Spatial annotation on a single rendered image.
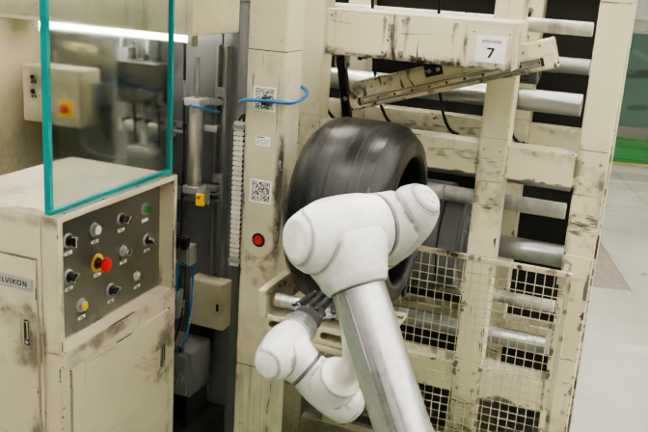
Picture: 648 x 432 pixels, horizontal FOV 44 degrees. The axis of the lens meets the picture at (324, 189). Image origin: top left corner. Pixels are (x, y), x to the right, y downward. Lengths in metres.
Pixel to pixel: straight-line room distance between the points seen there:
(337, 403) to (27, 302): 0.84
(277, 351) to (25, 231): 0.70
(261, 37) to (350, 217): 1.11
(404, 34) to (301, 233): 1.25
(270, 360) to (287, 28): 0.99
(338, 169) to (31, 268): 0.85
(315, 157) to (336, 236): 0.89
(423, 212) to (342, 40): 1.19
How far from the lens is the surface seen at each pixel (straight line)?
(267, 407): 2.79
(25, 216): 2.15
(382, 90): 2.75
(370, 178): 2.23
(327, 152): 2.30
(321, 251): 1.42
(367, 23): 2.60
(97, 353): 2.36
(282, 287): 2.60
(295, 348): 1.97
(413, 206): 1.53
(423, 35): 2.55
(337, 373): 1.94
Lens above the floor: 1.88
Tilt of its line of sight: 15 degrees down
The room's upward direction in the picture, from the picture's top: 4 degrees clockwise
